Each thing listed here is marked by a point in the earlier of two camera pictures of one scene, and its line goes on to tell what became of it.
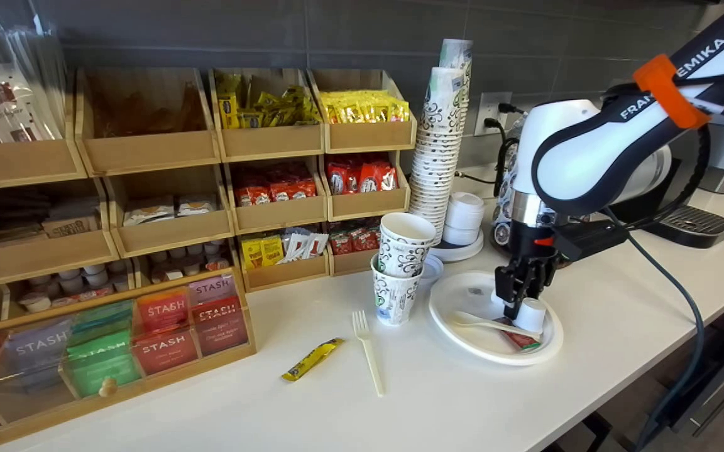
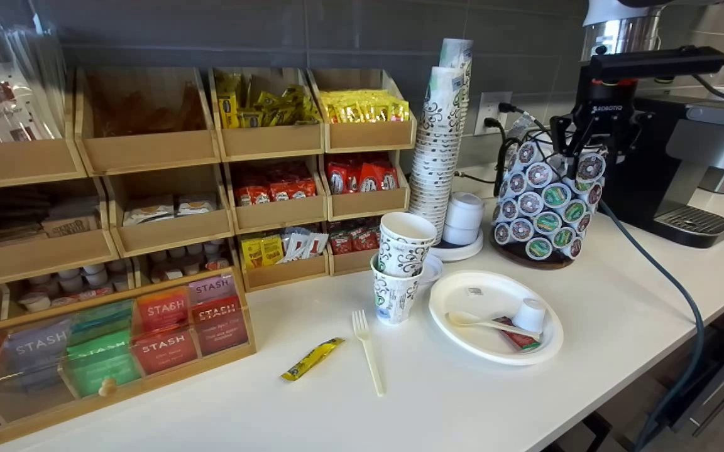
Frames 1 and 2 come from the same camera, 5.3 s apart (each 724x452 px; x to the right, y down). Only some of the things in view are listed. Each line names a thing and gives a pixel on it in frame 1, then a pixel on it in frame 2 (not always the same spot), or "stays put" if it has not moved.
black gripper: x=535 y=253 to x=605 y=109
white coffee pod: x=532 y=315 stays put
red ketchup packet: x=523 y=342 stays put
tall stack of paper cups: x=442 y=128 stays put
